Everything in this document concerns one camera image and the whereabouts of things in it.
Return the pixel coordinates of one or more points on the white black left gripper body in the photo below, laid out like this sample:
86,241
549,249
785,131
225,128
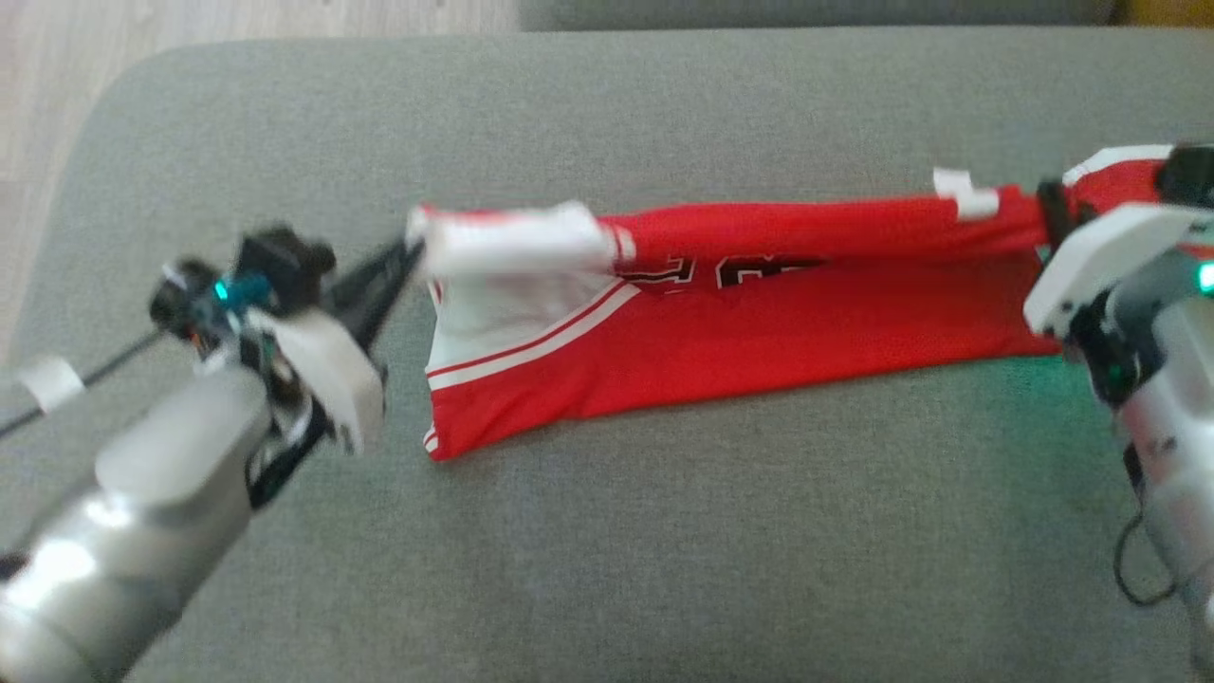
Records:
332,379

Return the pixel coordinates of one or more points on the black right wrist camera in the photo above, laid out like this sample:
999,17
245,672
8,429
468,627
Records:
1190,175

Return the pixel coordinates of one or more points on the red white lettered jersey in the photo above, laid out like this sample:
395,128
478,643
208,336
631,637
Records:
759,323

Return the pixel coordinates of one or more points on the large grey sofa seat cushion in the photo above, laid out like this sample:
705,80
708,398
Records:
607,550

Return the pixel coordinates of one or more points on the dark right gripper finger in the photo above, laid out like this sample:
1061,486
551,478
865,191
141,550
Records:
1067,230
1053,201

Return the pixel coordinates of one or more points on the wide yellow sofa back cushion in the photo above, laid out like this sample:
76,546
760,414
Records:
1167,9

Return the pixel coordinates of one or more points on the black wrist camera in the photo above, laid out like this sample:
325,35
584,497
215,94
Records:
1190,175
280,261

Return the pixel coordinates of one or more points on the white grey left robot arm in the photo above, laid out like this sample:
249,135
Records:
142,493

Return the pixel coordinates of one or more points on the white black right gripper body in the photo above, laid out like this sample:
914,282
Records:
1110,251

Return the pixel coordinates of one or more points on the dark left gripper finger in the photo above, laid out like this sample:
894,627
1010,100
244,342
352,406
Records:
389,299
375,273

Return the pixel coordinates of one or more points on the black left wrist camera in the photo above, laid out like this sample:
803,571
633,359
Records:
280,261

